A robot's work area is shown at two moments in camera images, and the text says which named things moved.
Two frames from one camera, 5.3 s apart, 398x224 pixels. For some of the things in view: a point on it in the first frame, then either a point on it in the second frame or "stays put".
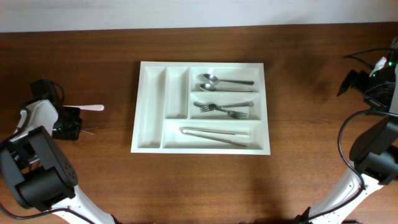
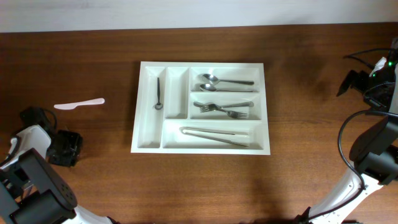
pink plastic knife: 92,107 -> 71,106
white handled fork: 232,114 stays put
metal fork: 214,107 stays put
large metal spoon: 209,88 stays put
